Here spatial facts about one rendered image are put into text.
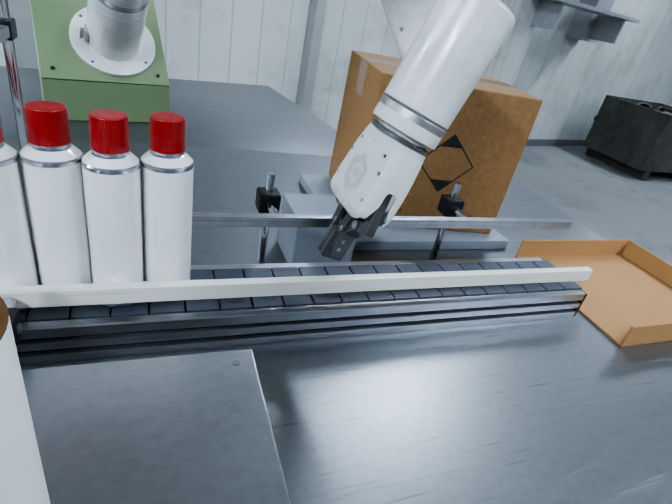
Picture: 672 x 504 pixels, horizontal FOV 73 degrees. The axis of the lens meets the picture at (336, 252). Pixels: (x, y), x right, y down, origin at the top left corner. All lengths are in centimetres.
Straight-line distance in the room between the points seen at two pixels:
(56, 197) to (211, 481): 29
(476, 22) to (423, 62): 6
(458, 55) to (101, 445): 48
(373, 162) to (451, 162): 36
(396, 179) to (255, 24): 320
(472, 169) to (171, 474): 70
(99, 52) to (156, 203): 84
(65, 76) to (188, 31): 229
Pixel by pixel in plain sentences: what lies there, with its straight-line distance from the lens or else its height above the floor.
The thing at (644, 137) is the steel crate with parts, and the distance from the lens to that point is 612.
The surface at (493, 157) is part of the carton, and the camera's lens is 90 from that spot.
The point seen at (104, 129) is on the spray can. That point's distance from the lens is 47.
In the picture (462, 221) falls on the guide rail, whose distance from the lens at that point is 70.
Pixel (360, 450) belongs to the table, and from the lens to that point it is 50.
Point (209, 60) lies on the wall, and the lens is 358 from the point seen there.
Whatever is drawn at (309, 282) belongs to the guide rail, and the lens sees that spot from 55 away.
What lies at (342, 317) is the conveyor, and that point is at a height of 86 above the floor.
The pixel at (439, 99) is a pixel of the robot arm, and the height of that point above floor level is 114.
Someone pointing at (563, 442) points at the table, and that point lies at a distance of 62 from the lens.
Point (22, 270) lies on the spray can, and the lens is 55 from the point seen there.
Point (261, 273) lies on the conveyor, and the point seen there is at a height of 88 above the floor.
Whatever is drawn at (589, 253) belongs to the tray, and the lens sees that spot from 111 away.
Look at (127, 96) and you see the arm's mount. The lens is 131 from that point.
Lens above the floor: 122
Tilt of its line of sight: 30 degrees down
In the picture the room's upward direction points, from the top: 12 degrees clockwise
